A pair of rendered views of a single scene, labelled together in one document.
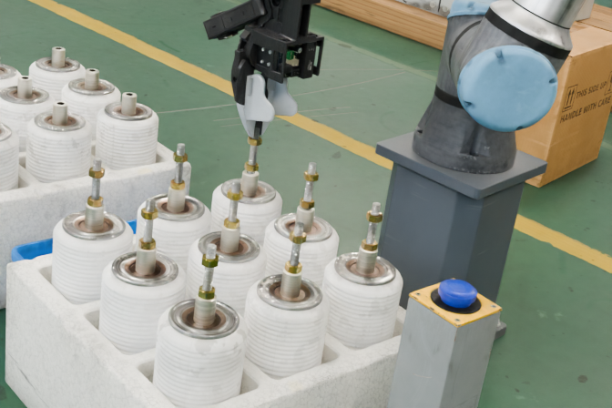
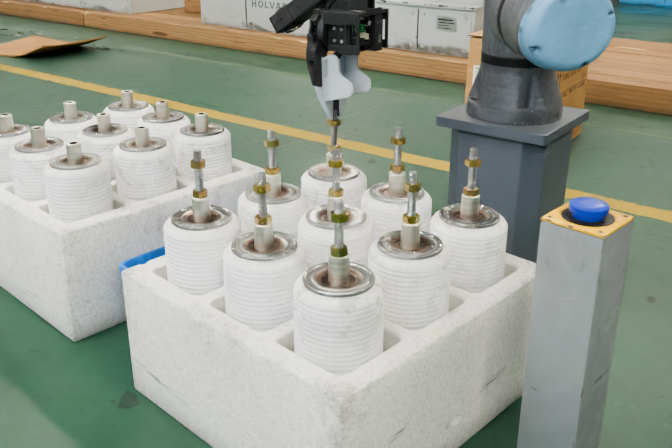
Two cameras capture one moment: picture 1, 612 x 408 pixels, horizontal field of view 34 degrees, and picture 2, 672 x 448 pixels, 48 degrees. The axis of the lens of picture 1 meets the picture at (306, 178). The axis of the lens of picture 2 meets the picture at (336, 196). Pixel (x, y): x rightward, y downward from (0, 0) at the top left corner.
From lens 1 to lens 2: 0.33 m
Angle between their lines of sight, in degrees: 4
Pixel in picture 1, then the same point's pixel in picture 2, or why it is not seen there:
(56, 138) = (142, 158)
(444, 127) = (499, 87)
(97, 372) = (236, 354)
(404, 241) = not seen: hidden behind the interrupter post
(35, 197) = (132, 214)
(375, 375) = (501, 314)
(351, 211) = not seen: hidden behind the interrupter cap
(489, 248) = (552, 194)
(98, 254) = (213, 242)
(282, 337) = (414, 287)
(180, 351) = (325, 313)
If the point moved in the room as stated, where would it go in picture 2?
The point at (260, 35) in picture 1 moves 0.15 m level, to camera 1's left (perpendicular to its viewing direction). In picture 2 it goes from (330, 14) to (213, 15)
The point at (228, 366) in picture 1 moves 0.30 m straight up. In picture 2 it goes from (373, 321) to (379, 22)
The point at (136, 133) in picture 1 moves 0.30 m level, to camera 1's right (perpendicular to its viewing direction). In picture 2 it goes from (213, 146) to (390, 144)
